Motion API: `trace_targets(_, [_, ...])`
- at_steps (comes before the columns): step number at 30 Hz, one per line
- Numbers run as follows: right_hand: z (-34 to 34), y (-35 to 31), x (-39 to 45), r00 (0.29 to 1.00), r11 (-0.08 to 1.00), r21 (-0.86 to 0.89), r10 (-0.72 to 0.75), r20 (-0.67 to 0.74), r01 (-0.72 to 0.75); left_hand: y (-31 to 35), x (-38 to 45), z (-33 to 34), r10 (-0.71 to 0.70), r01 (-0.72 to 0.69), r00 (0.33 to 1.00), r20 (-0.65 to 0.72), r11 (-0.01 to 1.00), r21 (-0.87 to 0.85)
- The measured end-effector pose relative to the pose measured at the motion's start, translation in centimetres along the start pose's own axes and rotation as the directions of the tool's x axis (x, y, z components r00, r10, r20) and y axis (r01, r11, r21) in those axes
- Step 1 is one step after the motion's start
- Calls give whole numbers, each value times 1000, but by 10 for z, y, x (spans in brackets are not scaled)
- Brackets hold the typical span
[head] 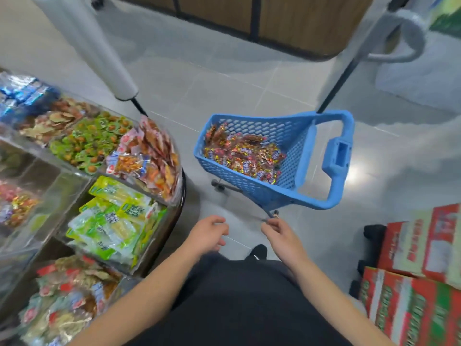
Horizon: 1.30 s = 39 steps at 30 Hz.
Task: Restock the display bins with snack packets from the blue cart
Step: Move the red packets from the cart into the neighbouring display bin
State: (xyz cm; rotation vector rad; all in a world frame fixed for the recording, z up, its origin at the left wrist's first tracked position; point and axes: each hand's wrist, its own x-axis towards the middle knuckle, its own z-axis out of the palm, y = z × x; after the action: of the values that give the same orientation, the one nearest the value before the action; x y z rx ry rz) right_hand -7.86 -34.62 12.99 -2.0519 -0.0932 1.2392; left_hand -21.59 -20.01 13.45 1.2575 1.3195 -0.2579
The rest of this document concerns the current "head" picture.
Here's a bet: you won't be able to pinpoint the person's right hand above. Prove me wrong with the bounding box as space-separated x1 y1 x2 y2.
261 216 311 270

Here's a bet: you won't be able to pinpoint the person's left hand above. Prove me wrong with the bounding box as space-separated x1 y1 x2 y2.
183 214 230 258

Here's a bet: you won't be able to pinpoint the person's right forearm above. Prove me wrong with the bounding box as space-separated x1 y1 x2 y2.
294 257 393 346

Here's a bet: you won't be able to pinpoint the wooden cabinet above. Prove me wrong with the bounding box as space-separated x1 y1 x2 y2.
115 0 376 58

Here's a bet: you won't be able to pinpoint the clear acrylic snack shelves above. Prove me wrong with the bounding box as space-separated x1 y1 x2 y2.
0 68 187 346

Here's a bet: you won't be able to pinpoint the red printed carton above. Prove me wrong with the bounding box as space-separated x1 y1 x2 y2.
378 204 461 289
359 266 461 346

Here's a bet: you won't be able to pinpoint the pile of lime green packets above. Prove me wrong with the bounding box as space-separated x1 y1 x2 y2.
66 176 168 267

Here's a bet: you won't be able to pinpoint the beef cube packets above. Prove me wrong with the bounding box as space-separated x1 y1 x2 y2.
0 180 40 228

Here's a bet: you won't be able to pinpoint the person's black clothing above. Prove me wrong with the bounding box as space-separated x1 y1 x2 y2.
126 245 354 346

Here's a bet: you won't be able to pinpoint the black pull handle bar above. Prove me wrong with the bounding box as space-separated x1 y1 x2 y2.
315 0 427 114

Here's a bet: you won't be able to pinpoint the pile of blue orange packets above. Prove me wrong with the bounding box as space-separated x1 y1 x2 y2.
0 72 60 127

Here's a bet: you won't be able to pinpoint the blue plastic shopping basket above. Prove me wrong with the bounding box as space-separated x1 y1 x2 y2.
193 110 355 217

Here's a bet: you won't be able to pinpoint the pile of beige packets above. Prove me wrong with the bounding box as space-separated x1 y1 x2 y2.
18 256 123 346

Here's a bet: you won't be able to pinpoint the pile of orange brown packets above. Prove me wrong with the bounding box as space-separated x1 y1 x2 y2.
20 97 98 145

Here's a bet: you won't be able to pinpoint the pile of pink-label meat packets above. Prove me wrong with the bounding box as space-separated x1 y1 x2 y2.
106 116 181 202

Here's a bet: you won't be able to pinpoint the pile of green egg packets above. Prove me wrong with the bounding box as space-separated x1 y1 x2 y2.
49 111 134 176

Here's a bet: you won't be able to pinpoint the black shoe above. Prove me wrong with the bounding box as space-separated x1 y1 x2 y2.
247 244 269 261
349 223 386 296

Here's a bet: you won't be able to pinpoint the black pole rod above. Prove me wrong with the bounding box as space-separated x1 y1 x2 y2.
130 97 148 117

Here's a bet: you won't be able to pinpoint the person's left forearm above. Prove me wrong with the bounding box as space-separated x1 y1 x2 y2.
86 247 199 346

